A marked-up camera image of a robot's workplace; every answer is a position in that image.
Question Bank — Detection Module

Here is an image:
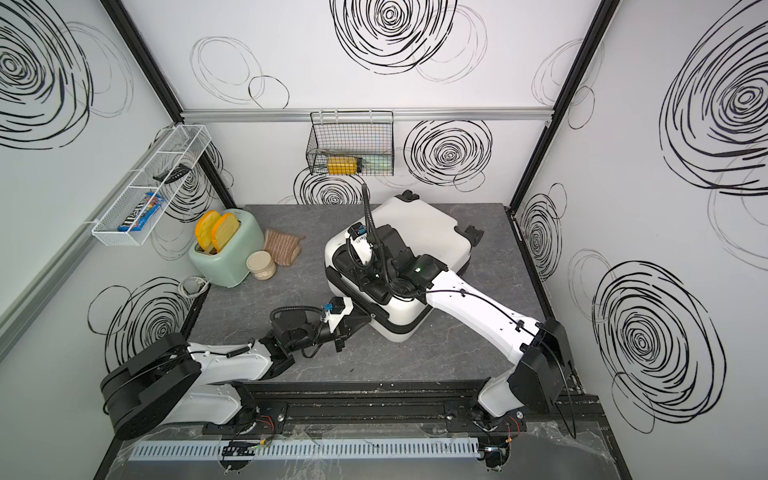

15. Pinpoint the yellow sponge in basket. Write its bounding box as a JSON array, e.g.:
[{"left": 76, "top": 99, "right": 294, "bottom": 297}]
[{"left": 326, "top": 156, "right": 360, "bottom": 176}]

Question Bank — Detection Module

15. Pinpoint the brown striped folded cloth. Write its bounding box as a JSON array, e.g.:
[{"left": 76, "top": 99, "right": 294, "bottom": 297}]
[{"left": 264, "top": 228, "right": 304, "bottom": 267}]

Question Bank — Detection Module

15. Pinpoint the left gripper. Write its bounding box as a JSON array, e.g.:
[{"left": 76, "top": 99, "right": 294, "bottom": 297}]
[{"left": 288, "top": 313, "right": 371, "bottom": 355}]

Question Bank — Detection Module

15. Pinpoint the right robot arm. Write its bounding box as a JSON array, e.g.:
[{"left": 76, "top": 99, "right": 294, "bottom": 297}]
[{"left": 324, "top": 221, "right": 571, "bottom": 419}]

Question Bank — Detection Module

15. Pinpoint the yellow toast slice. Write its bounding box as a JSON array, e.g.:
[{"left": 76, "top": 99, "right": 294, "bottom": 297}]
[
  {"left": 211, "top": 212, "right": 240, "bottom": 252},
  {"left": 194, "top": 210, "right": 221, "bottom": 251}
]

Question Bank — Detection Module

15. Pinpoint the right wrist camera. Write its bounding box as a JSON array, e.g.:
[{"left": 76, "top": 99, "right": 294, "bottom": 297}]
[{"left": 345, "top": 222, "right": 373, "bottom": 267}]

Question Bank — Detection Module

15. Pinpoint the beige paper cup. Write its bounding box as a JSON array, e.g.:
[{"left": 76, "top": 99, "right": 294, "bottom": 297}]
[{"left": 246, "top": 250, "right": 277, "bottom": 281}]

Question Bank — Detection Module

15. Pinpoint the green item in basket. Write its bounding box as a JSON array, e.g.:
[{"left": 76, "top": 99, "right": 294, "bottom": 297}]
[{"left": 360, "top": 154, "right": 394, "bottom": 176}]

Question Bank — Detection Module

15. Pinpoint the white slotted cable duct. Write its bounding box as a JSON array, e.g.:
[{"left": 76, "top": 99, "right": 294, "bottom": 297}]
[{"left": 128, "top": 438, "right": 481, "bottom": 462}]

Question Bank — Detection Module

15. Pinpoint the mint green toaster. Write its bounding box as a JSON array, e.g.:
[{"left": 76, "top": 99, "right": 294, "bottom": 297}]
[{"left": 188, "top": 209, "right": 265, "bottom": 288}]

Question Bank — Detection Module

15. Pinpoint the black wire wall basket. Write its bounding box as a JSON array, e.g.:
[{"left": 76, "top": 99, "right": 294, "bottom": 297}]
[{"left": 305, "top": 109, "right": 395, "bottom": 176}]

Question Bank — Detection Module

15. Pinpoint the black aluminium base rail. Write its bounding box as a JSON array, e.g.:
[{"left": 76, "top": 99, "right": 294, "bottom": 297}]
[{"left": 122, "top": 380, "right": 607, "bottom": 439}]

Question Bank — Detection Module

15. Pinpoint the yellow toast slice right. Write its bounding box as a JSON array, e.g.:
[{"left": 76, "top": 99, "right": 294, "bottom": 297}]
[{"left": 211, "top": 212, "right": 240, "bottom": 252}]

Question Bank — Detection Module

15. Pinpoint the white wire wall shelf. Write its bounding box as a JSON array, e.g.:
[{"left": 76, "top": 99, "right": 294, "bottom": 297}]
[{"left": 91, "top": 124, "right": 211, "bottom": 247}]

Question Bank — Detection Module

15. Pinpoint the white hard-shell suitcase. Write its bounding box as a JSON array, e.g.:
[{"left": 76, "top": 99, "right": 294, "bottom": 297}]
[{"left": 324, "top": 190, "right": 484, "bottom": 342}]

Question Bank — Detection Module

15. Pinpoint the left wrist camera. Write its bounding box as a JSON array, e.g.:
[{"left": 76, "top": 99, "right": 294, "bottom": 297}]
[{"left": 323, "top": 296, "right": 354, "bottom": 333}]

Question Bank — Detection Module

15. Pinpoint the blue candy packet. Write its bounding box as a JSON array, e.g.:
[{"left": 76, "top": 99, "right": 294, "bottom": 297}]
[{"left": 117, "top": 192, "right": 165, "bottom": 232}]

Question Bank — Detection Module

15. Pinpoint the yellow toast slice left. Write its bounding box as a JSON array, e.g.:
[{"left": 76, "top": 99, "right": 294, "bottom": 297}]
[{"left": 194, "top": 210, "right": 221, "bottom": 251}]

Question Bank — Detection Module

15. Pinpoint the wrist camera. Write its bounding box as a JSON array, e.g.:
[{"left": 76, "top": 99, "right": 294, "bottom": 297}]
[
  {"left": 345, "top": 222, "right": 373, "bottom": 267},
  {"left": 323, "top": 296, "right": 354, "bottom": 333}
]

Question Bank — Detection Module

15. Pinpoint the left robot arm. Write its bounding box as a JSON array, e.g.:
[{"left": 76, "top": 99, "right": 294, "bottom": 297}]
[{"left": 100, "top": 297, "right": 375, "bottom": 440}]

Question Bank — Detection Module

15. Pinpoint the black remote control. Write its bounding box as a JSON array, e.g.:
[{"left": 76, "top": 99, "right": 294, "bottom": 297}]
[{"left": 153, "top": 164, "right": 191, "bottom": 185}]

